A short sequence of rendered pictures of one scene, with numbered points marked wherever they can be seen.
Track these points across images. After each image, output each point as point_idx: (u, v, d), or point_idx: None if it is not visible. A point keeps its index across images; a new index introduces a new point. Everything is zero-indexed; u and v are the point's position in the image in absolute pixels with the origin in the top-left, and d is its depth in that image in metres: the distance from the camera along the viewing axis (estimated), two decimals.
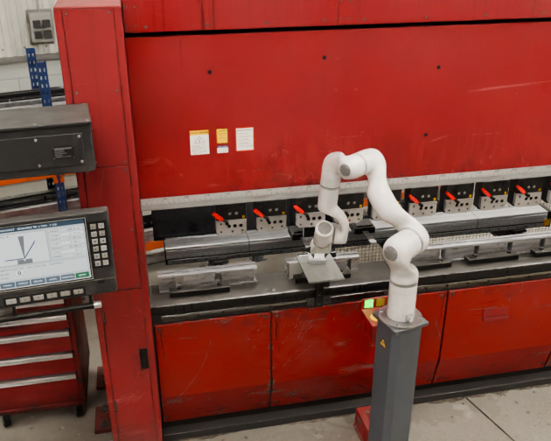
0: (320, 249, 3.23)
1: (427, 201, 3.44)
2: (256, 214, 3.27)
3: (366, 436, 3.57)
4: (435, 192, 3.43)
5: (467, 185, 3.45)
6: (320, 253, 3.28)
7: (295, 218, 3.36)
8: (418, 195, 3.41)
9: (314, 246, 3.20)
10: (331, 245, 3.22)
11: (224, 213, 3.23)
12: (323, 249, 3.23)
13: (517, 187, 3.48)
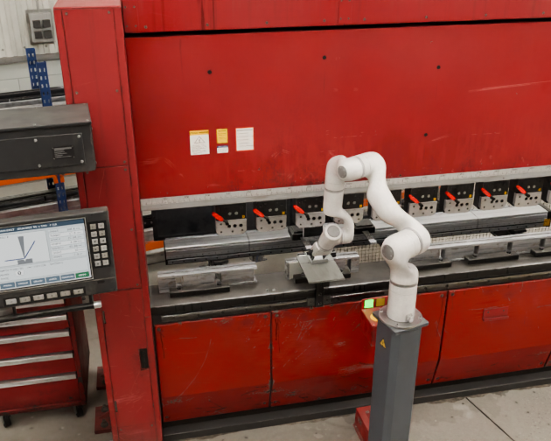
0: (324, 252, 3.29)
1: (427, 201, 3.44)
2: (256, 214, 3.27)
3: (366, 436, 3.57)
4: (435, 192, 3.43)
5: (467, 185, 3.45)
6: (321, 255, 3.34)
7: (295, 218, 3.36)
8: (418, 195, 3.41)
9: (318, 249, 3.25)
10: None
11: (224, 213, 3.23)
12: (325, 251, 3.29)
13: (517, 187, 3.48)
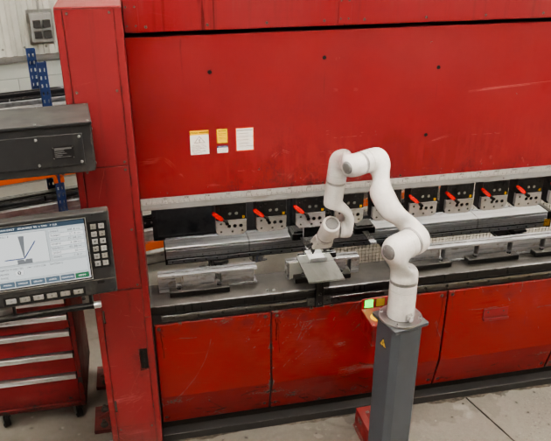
0: (323, 245, 3.26)
1: (427, 201, 3.44)
2: (256, 214, 3.27)
3: (366, 436, 3.57)
4: (435, 192, 3.43)
5: (467, 185, 3.45)
6: (321, 248, 3.31)
7: (295, 218, 3.36)
8: (418, 195, 3.41)
9: (317, 241, 3.23)
10: (333, 240, 3.26)
11: (224, 213, 3.23)
12: (325, 244, 3.27)
13: (517, 187, 3.48)
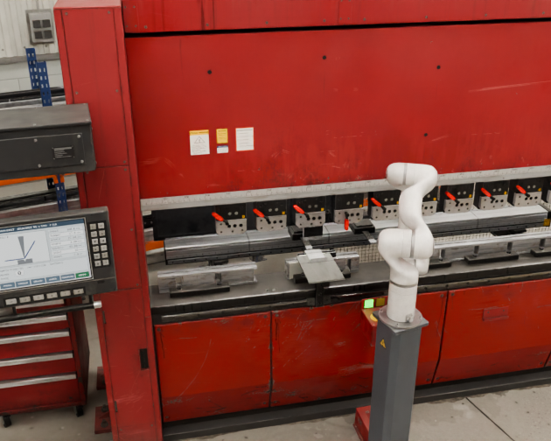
0: None
1: (427, 201, 3.44)
2: (256, 214, 3.27)
3: (366, 436, 3.57)
4: (435, 192, 3.43)
5: (467, 185, 3.45)
6: None
7: (295, 218, 3.36)
8: None
9: None
10: None
11: (224, 213, 3.23)
12: None
13: (517, 187, 3.48)
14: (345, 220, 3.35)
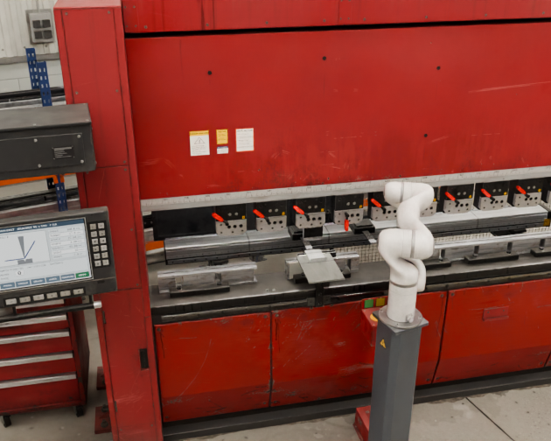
0: None
1: None
2: (256, 215, 3.27)
3: (366, 436, 3.57)
4: (435, 193, 3.43)
5: (467, 186, 3.45)
6: None
7: (295, 219, 3.36)
8: None
9: None
10: None
11: (224, 214, 3.23)
12: None
13: (517, 188, 3.48)
14: (345, 221, 3.35)
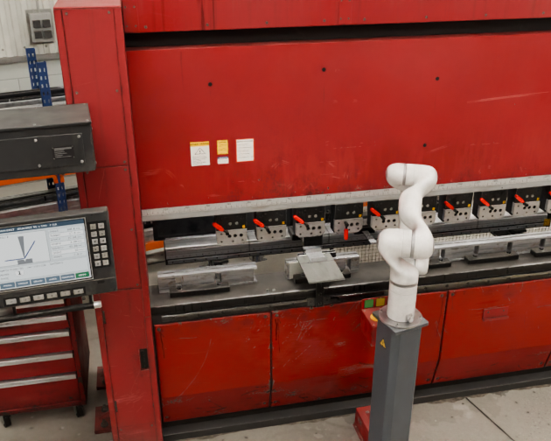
0: None
1: (426, 211, 3.47)
2: (256, 224, 3.29)
3: (366, 436, 3.57)
4: (434, 202, 3.45)
5: (466, 195, 3.48)
6: None
7: (295, 227, 3.39)
8: None
9: None
10: None
11: (224, 223, 3.25)
12: None
13: (515, 197, 3.51)
14: (345, 230, 3.37)
